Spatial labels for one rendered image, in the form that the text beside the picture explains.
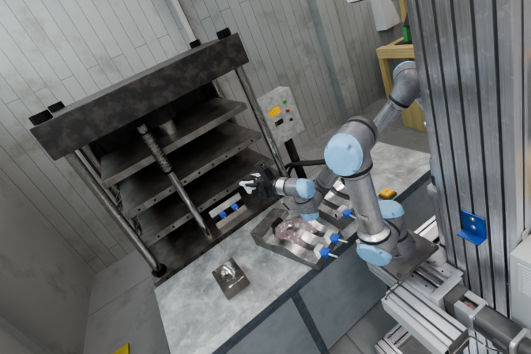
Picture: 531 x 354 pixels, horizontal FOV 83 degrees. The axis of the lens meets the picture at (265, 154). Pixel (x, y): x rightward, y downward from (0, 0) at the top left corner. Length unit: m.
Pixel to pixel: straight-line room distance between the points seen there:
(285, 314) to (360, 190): 1.10
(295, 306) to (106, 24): 3.33
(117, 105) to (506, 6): 1.73
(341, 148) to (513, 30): 0.45
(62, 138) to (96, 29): 2.15
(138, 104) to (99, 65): 2.01
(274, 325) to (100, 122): 1.50
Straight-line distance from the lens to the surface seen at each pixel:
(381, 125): 1.43
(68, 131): 1.94
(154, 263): 2.31
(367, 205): 1.04
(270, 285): 1.79
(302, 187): 1.15
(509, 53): 0.86
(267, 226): 1.96
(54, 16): 3.96
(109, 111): 1.92
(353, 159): 0.90
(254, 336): 1.88
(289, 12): 4.53
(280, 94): 2.43
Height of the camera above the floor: 2.09
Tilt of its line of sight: 25 degrees down
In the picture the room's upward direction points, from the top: 24 degrees counter-clockwise
